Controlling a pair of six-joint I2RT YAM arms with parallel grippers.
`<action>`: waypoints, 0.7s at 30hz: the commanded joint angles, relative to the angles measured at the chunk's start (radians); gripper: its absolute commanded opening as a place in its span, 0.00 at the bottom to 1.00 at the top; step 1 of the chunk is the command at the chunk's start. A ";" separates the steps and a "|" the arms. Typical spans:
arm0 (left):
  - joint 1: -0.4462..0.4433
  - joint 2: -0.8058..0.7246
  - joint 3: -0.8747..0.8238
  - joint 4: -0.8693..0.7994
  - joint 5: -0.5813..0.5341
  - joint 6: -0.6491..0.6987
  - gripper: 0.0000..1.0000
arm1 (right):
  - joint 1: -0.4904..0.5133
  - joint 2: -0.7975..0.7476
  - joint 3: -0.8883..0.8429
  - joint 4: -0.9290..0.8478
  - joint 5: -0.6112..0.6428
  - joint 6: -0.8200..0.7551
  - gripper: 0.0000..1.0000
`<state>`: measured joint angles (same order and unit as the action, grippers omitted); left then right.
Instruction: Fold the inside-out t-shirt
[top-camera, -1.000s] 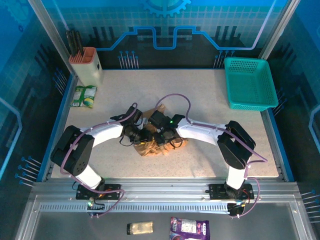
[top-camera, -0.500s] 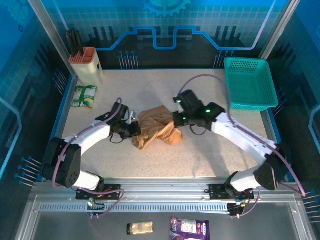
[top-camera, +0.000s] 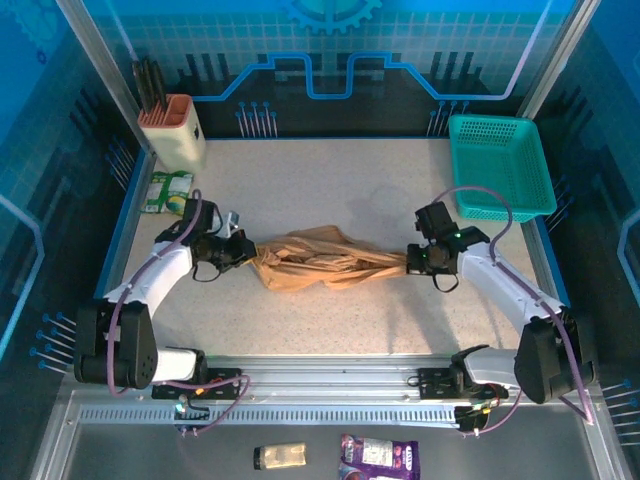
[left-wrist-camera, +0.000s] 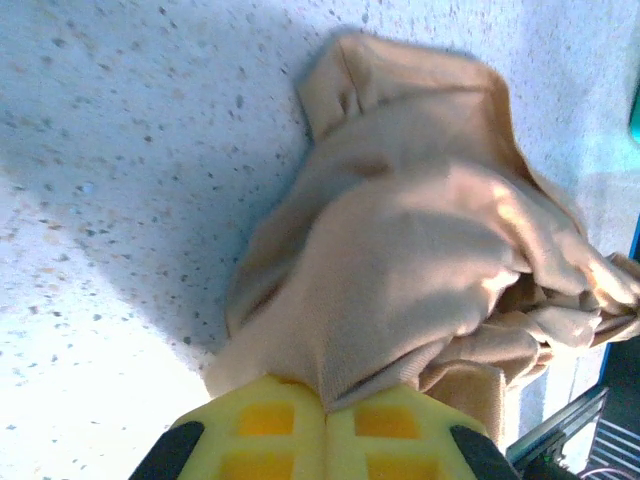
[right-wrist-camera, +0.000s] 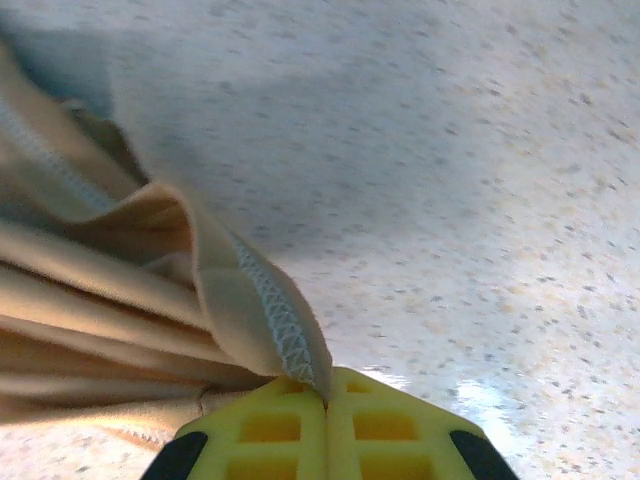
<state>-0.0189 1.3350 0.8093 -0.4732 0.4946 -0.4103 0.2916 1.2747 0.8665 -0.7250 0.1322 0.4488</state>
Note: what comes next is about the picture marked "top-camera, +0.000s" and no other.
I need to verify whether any black-handled knife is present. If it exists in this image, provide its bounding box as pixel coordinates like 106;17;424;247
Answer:
151;60;169;112
141;56;157;114
131;60;147;115

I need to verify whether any purple snack packet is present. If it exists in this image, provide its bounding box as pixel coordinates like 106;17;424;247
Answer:
337;432;420;480

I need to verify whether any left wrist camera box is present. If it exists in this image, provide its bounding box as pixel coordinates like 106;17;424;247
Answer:
217;211;242;239

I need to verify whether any cream knife block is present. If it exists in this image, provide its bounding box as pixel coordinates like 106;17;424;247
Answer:
137;93;209;175

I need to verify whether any small circuit board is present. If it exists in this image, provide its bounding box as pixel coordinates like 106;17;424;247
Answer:
172;394;211;439
452;399;496;439

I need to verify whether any small yellowish bottle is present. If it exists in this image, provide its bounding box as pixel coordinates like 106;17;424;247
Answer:
252;441;308;471

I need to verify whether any aluminium base frame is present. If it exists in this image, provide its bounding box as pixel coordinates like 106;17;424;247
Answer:
59;353;601;429

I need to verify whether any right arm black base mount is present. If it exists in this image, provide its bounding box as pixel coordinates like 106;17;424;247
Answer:
417;367;509;401

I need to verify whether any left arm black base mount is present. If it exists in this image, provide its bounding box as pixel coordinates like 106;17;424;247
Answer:
152;367;242;401

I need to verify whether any tan t-shirt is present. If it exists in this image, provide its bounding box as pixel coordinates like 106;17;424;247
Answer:
253;224;409;294

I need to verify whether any green snack packet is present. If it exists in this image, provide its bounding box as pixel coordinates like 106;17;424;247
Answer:
140;169;195;217

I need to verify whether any aluminium corner post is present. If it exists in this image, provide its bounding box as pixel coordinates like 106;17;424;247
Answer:
53;0;154;151
517;0;601;121

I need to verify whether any teal plastic basket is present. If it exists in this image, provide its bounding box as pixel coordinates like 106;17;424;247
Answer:
448;114;559;224

